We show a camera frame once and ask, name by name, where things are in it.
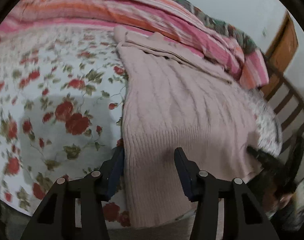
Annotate pink striped quilt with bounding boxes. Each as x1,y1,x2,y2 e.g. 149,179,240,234
0,0,269,89

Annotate brown wooden door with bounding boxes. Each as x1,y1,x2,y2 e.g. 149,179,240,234
265,11,298,73

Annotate multicolour patterned blanket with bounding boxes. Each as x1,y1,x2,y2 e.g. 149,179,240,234
172,0,259,55

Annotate person's right hand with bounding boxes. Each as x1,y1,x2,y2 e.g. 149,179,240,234
262,187,293,218

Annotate pink knit sweater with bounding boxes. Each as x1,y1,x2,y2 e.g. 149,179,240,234
114,26,259,228

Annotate dark wooden footboard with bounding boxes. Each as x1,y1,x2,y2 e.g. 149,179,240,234
260,57,304,153

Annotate floral bed sheet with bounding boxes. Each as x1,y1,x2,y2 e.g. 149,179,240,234
0,26,282,228

